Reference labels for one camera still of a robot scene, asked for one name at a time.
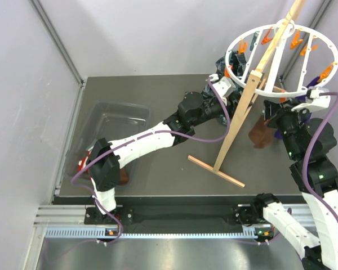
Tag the dark patterned sock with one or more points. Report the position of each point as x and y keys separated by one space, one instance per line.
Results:
x=237 y=64

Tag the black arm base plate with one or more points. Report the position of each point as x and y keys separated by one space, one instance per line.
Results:
x=130 y=215

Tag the brown sock in bin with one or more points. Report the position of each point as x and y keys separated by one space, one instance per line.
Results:
x=124 y=177

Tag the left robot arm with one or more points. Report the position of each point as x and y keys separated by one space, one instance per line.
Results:
x=195 y=109

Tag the brown sock with stripes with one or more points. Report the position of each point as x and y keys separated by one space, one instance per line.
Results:
x=261 y=135

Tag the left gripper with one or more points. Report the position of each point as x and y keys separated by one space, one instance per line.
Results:
x=225 y=100

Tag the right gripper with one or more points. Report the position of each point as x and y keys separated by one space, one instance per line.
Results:
x=272 y=111

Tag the red snowflake sock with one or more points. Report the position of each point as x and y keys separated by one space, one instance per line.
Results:
x=83 y=161

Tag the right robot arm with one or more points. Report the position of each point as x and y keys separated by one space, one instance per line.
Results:
x=307 y=141

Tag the clear plastic bin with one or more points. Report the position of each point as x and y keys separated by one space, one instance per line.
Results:
x=109 y=120

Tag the wooden hanger stand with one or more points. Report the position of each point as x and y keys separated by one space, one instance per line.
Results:
x=249 y=95

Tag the teal clothespin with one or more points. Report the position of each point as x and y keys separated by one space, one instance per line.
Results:
x=253 y=40

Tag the orange clothespin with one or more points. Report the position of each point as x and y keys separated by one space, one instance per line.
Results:
x=242 y=47
x=326 y=72

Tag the aluminium frame rail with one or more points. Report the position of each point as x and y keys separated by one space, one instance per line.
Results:
x=65 y=218

